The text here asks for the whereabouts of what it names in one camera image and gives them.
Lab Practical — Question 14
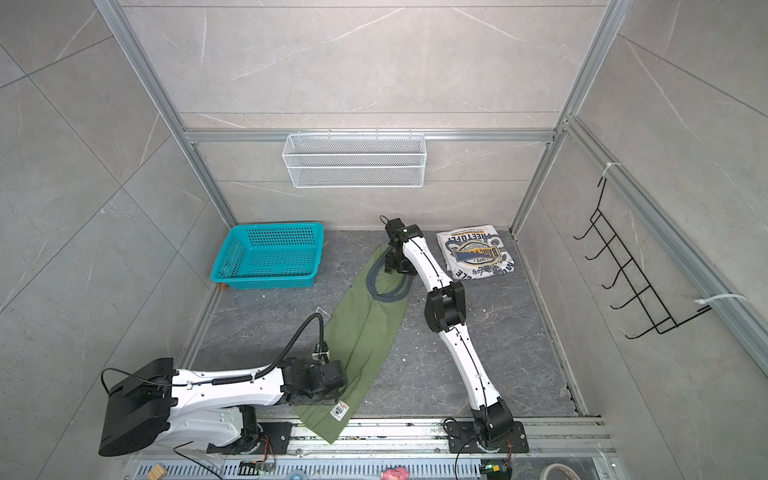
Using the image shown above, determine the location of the black wire hook rack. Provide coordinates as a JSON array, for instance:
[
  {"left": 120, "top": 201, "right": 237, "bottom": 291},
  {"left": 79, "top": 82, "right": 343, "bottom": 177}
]
[{"left": 573, "top": 178, "right": 712, "bottom": 340}]

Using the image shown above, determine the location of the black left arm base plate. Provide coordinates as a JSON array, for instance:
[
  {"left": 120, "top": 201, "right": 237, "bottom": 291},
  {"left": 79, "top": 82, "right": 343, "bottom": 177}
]
[{"left": 206, "top": 422, "right": 293, "bottom": 456}]

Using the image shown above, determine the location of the small wooden block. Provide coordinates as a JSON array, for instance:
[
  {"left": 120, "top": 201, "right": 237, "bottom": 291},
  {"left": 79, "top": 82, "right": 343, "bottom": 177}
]
[{"left": 146, "top": 463, "right": 168, "bottom": 480}]

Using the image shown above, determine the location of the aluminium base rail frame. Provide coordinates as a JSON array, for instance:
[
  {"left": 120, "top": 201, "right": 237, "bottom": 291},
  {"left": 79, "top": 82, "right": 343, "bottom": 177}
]
[{"left": 123, "top": 417, "right": 627, "bottom": 479}]

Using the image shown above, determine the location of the pink small object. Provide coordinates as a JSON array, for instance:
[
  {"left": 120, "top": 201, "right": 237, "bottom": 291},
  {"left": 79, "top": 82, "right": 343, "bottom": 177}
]
[{"left": 379, "top": 466, "right": 410, "bottom": 480}]

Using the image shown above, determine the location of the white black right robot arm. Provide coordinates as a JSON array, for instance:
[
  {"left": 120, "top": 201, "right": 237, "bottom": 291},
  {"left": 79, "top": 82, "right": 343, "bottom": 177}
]
[{"left": 377, "top": 216, "right": 515, "bottom": 449}]

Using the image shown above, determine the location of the white tape roll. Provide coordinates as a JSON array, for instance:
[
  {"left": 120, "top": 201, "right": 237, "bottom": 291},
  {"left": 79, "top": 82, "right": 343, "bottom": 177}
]
[{"left": 539, "top": 463, "right": 581, "bottom": 480}]

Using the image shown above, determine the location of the olive green tank top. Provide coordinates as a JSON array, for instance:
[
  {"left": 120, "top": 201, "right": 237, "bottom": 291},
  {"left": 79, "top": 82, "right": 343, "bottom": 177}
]
[{"left": 295, "top": 243, "right": 412, "bottom": 444}]

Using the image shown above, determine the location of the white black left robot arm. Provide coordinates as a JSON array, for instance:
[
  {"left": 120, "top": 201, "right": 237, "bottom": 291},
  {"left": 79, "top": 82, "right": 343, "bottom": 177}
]
[{"left": 98, "top": 313, "right": 348, "bottom": 458}]

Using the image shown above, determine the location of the white wire mesh shelf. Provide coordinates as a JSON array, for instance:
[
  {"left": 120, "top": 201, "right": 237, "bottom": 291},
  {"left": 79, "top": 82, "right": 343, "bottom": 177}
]
[{"left": 282, "top": 133, "right": 428, "bottom": 188}]

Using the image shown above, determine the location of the white navy-trimmed tank top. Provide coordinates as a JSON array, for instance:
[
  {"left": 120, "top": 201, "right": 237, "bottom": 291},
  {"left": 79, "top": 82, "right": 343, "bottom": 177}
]
[{"left": 436, "top": 225, "right": 515, "bottom": 281}]

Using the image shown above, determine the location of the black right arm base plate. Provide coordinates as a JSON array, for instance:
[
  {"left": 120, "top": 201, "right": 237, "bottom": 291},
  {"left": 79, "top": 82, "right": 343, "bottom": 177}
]
[{"left": 441, "top": 418, "right": 530, "bottom": 454}]

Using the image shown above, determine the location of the teal plastic basket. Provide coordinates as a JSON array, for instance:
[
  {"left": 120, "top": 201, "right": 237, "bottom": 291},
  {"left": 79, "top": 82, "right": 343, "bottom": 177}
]
[{"left": 210, "top": 222, "right": 325, "bottom": 290}]

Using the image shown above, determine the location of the green circuit board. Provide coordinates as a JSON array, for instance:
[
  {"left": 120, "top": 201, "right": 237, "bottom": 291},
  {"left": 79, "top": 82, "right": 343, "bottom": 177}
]
[{"left": 479, "top": 461, "right": 512, "bottom": 480}]

